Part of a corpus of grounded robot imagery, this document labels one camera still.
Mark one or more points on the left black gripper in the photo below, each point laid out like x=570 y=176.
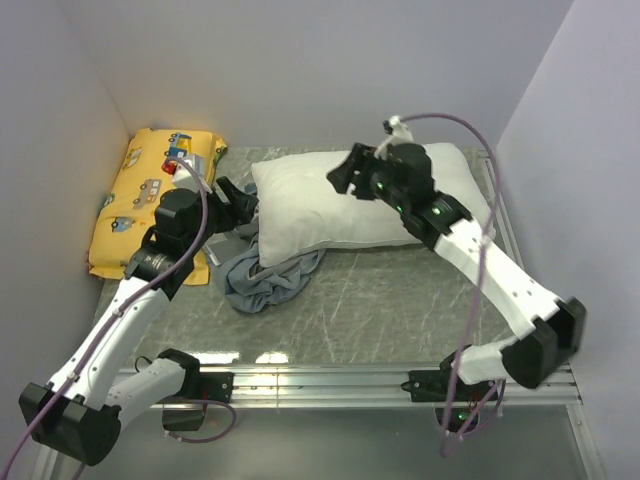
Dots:
x=238 y=211

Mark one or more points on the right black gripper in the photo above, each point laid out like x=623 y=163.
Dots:
x=360 y=159

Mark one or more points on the blue-grey pillowcase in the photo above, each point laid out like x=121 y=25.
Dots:
x=248 y=286

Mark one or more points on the white pillow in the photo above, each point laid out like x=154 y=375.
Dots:
x=299 y=211

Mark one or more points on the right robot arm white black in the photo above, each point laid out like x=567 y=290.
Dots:
x=546 y=330

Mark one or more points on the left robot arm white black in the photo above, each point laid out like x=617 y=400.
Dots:
x=81 y=411

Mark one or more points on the yellow cartoon car pillow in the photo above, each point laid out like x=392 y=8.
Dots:
x=144 y=176

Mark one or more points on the left black controller box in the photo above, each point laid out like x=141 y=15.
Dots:
x=183 y=419

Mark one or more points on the black controller box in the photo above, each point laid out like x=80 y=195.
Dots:
x=183 y=419
x=457 y=419

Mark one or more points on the right black controller box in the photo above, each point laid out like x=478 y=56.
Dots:
x=457 y=419

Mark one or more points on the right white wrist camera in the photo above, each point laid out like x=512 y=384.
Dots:
x=397 y=132

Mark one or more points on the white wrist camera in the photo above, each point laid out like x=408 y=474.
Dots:
x=397 y=132
x=186 y=172

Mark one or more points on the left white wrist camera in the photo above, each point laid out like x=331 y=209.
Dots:
x=186 y=172

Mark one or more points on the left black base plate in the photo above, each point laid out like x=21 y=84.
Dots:
x=215 y=386

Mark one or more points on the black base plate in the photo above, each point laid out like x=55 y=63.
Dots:
x=215 y=386
x=433 y=385

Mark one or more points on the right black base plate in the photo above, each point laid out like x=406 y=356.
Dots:
x=433 y=385

